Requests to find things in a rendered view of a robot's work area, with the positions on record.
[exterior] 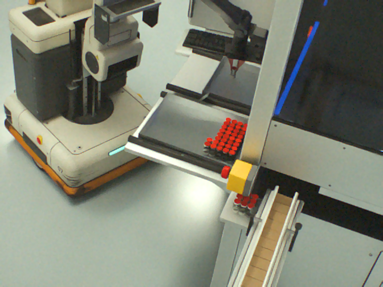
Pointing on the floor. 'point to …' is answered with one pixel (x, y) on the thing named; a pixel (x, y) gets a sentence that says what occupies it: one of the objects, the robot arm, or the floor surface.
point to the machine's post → (261, 117)
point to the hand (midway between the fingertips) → (233, 68)
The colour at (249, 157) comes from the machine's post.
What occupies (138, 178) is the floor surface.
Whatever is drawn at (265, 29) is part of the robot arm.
